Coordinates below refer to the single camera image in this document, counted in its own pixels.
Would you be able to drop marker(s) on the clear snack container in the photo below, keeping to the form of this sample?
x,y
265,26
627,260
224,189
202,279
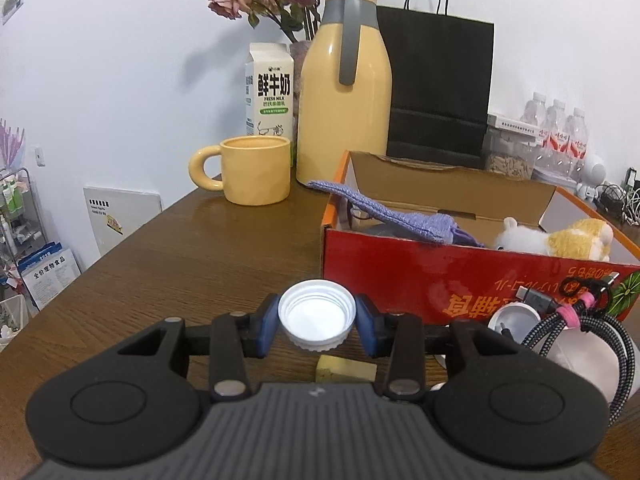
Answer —
x,y
509,153

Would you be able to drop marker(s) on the middle water bottle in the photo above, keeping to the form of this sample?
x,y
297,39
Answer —
x,y
552,155

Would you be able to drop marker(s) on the white flat box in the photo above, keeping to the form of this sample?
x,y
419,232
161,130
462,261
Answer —
x,y
515,126

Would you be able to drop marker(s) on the white and yellow plush toy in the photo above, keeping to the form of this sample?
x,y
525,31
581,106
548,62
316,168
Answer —
x,y
586,239

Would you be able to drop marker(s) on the black paper bag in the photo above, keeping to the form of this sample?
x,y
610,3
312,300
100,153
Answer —
x,y
442,69

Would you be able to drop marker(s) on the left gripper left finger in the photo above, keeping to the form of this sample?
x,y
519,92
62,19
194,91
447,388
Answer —
x,y
233,337

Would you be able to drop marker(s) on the white round lid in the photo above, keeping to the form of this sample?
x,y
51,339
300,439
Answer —
x,y
516,319

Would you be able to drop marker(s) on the yellow ceramic mug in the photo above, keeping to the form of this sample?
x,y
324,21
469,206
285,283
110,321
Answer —
x,y
255,170

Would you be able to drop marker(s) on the yellow thermos jug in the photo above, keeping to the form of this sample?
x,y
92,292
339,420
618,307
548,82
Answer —
x,y
345,90

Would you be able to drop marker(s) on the black charger adapter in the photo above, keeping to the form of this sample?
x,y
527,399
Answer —
x,y
632,181

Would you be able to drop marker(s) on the white robot figurine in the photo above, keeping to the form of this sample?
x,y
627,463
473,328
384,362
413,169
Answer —
x,y
590,176

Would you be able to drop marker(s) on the right water bottle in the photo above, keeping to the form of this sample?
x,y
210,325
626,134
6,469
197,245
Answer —
x,y
577,144

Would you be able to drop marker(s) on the purple knitted cloth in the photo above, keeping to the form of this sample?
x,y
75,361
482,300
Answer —
x,y
435,228

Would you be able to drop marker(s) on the small yellow block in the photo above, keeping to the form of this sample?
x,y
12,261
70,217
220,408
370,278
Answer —
x,y
335,369

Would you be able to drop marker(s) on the water bottle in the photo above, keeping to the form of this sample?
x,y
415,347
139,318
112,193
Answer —
x,y
535,111
552,155
577,144

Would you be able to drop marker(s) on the white wall panel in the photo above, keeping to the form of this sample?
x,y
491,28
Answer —
x,y
115,214

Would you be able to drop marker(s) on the red cardboard box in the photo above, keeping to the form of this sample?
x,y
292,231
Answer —
x,y
442,282

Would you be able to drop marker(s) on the left water bottle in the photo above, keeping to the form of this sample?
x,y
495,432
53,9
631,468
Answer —
x,y
535,111

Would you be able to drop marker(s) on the blue document stack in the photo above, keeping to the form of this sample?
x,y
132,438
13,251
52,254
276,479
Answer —
x,y
47,272

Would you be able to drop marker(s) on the white milk carton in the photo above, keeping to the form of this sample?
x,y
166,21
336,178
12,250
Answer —
x,y
269,85

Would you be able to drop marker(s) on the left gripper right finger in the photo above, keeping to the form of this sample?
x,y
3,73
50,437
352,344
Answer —
x,y
399,337

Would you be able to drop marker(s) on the wire storage rack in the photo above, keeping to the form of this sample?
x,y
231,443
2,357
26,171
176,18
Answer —
x,y
22,232

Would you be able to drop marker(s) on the white jar lid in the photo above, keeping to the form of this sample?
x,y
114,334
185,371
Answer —
x,y
317,315

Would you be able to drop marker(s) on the white tissue pack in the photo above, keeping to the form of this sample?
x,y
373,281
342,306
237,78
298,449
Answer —
x,y
589,356

